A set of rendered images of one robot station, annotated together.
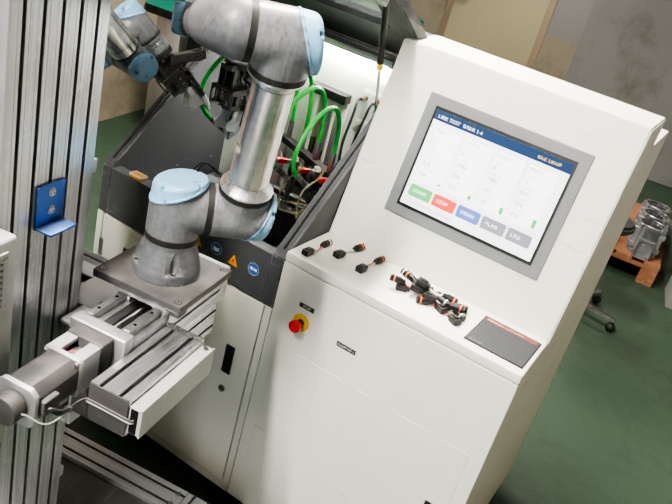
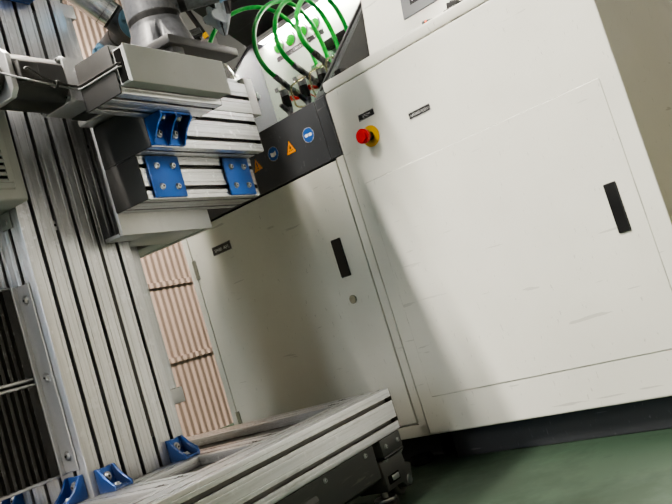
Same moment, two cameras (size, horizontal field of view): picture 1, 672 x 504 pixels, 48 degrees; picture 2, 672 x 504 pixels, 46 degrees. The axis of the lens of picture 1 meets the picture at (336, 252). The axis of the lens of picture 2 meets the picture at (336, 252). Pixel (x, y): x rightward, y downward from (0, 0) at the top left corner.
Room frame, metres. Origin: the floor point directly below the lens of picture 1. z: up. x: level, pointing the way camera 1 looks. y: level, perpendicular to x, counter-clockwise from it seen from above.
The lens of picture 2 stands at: (-0.10, -0.32, 0.39)
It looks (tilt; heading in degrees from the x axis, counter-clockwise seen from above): 5 degrees up; 16
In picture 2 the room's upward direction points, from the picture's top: 17 degrees counter-clockwise
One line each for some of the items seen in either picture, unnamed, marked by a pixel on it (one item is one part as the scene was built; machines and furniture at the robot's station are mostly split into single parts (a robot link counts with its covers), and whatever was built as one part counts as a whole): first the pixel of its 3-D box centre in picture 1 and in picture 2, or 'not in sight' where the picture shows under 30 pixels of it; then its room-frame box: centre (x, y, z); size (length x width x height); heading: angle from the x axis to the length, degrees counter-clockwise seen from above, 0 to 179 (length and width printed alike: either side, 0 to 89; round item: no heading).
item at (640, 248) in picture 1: (609, 212); not in sight; (5.37, -1.88, 0.19); 1.32 x 0.91 x 0.37; 165
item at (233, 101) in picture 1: (233, 84); not in sight; (1.85, 0.36, 1.37); 0.09 x 0.08 x 0.12; 155
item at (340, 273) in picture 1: (413, 300); (458, 28); (1.76, -0.23, 0.96); 0.70 x 0.22 x 0.03; 65
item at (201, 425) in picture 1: (164, 347); (289, 318); (1.96, 0.45, 0.44); 0.65 x 0.02 x 0.68; 65
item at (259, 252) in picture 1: (188, 230); (250, 171); (1.97, 0.44, 0.87); 0.62 x 0.04 x 0.16; 65
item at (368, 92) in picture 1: (366, 131); not in sight; (2.33, 0.01, 1.20); 0.13 x 0.03 x 0.31; 65
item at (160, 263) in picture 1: (169, 249); (160, 41); (1.45, 0.36, 1.09); 0.15 x 0.15 x 0.10
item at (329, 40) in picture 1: (322, 37); (311, 5); (2.43, 0.23, 1.43); 0.54 x 0.03 x 0.02; 65
